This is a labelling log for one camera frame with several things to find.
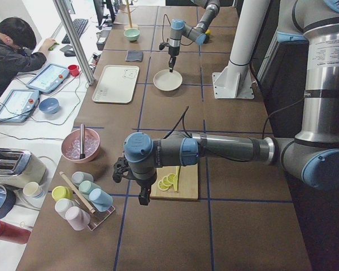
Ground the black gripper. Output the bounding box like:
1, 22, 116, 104
136, 180, 153, 205
168, 46, 180, 72

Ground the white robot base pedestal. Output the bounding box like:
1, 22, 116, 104
212, 0, 271, 99

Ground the cream bear tray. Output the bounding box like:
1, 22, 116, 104
92, 65, 140, 104

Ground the teach pendant far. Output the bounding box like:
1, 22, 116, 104
25, 63, 69, 94

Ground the black keyboard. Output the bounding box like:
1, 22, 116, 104
62, 19, 88, 44

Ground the cream round plate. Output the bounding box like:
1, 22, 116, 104
153, 69, 182, 91

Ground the grey cup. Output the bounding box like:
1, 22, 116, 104
71, 171, 94, 186

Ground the teach pendant near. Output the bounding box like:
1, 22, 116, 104
0, 89, 40, 123

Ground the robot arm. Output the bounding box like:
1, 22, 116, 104
112, 1, 339, 205
164, 0, 221, 73

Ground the aluminium frame post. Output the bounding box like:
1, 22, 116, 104
53, 0, 95, 86

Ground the red thermos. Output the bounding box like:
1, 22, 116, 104
0, 220, 31, 244

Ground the wooden mug stand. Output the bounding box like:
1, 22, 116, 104
124, 0, 139, 30

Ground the pink cup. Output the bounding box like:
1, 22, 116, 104
65, 206, 90, 231

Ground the green cup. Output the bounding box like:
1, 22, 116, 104
79, 180, 101, 200

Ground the yellow plastic knife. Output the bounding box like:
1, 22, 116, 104
173, 166, 181, 192

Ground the blue cup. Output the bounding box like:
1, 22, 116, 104
89, 188, 114, 212

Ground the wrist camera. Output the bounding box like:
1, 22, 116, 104
159, 42, 169, 51
112, 157, 133, 183

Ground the pink bowl with ice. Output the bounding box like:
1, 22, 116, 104
61, 128, 101, 164

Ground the blue pot with lid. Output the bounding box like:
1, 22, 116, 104
0, 185, 16, 219

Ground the clear acrylic cup rack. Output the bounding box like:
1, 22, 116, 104
74, 195, 115, 231

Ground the yellow cup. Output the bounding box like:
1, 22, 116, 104
51, 186, 73, 202

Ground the white cup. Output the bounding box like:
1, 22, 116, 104
55, 198, 78, 219

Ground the green bowl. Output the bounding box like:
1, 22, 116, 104
124, 28, 140, 42

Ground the teach pendant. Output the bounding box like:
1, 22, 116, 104
0, 89, 40, 123
25, 63, 69, 94

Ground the metal ice scoop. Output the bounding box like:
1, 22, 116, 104
79, 124, 85, 160

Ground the grey folded cloth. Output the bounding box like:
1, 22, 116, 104
125, 50, 144, 62

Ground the black computer mouse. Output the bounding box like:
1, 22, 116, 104
64, 50, 76, 57

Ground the lemon slice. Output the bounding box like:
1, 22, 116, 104
162, 176, 173, 187
167, 174, 176, 184

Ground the cream toaster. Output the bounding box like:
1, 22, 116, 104
0, 148, 46, 188

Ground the wooden cutting board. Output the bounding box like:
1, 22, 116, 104
150, 165, 198, 200

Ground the cream mug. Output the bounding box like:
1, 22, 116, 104
23, 182, 44, 198

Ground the black box on table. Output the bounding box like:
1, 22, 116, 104
96, 30, 110, 51

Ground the red mug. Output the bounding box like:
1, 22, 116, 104
67, 64, 80, 77

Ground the blue bowl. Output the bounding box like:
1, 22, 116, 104
39, 98, 60, 115

